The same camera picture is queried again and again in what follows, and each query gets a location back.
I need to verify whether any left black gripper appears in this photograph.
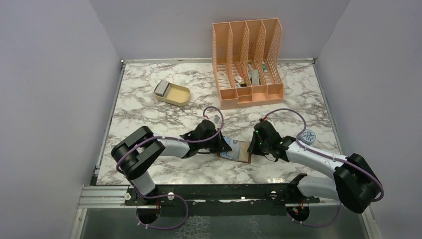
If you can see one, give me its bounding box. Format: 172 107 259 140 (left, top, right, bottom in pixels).
199 128 231 154

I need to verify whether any brown leather card holder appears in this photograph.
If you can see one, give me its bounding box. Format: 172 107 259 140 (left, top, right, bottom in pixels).
218 137 252 164

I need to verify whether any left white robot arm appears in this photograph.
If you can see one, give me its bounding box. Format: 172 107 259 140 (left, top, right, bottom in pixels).
111 119 232 205

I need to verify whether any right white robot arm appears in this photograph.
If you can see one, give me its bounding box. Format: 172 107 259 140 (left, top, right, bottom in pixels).
248 120 381 214

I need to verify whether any tan oval card tray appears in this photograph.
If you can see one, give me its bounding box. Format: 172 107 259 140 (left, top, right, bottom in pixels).
154 82 191 107

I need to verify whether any small box in organizer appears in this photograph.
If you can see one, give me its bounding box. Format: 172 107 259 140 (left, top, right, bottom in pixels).
234 75 247 88

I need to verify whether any green white tube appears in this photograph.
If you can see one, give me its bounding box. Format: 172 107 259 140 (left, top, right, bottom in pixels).
262 62 268 74

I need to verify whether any orange plastic file organizer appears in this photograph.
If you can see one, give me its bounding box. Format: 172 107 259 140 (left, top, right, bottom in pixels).
212 18 284 110

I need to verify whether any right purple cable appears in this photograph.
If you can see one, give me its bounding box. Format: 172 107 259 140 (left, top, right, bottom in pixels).
260 108 385 228

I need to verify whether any purple cable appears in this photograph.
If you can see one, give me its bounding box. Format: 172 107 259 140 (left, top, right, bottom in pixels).
116 106 225 231
260 108 385 228

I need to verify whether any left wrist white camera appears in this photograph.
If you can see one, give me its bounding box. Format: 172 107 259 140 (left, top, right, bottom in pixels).
210 115 221 126

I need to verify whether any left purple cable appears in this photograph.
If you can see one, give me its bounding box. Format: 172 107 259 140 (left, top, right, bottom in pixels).
116 106 225 231

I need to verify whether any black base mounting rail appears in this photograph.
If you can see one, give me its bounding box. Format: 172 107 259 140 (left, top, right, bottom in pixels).
124 183 320 217

